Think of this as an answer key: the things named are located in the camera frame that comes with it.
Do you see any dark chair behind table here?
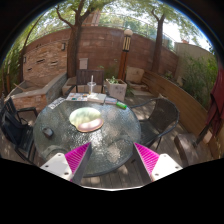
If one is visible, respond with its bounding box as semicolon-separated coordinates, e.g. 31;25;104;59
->
62;69;106;96

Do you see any large tree trunk left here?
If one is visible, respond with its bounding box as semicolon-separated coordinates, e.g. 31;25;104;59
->
56;0;103;77

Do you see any colourful magazine on table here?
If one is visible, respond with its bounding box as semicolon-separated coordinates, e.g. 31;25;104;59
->
66;93;89;101

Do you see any black metal chair left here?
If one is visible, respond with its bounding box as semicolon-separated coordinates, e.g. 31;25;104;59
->
0;98;38;165

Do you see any yellow-green mouse pad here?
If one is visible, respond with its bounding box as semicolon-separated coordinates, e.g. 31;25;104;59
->
69;107;104;132

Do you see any remote control on table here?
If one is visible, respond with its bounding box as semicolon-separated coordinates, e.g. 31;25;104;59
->
48;97;65;109

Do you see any red folded patio umbrella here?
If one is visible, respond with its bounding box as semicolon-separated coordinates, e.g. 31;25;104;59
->
194;66;224;146

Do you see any green marker pen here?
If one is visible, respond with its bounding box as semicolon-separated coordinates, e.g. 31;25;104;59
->
116;102;127;109

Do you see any white open book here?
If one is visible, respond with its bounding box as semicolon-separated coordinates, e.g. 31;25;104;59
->
87;93;106;103

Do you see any black wicker chair right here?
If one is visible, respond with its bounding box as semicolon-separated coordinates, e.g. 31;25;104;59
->
132;98;180;147

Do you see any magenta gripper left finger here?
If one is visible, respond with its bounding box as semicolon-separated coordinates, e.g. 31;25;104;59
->
41;142;92;185

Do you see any tree trunk right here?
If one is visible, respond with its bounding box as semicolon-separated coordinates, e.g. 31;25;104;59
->
151;8;165;73

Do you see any round glass patio table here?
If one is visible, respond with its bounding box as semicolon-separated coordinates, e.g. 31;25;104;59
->
33;100;141;177

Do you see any clear plastic cup with straw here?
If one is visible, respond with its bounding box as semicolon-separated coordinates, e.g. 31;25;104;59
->
87;75;96;94

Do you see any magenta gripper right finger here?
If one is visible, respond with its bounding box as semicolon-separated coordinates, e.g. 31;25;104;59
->
133;143;182;183

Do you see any white square planter box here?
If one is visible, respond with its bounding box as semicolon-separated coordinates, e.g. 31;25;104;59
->
106;79;127;101

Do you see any wooden garden lamp post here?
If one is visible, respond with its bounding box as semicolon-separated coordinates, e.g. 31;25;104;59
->
118;29;133;80

